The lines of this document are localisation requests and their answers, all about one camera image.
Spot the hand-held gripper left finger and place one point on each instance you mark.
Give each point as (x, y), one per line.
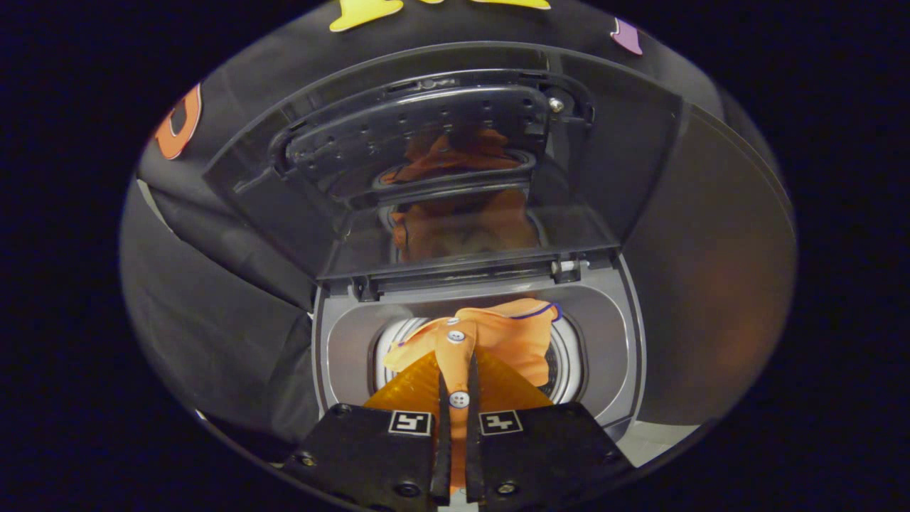
(370, 462)

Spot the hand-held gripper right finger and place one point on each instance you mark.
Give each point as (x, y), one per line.
(547, 455)

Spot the yellow polo shirt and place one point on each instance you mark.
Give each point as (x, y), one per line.
(498, 334)

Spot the dark washing machine lid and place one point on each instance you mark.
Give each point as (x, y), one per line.
(284, 192)

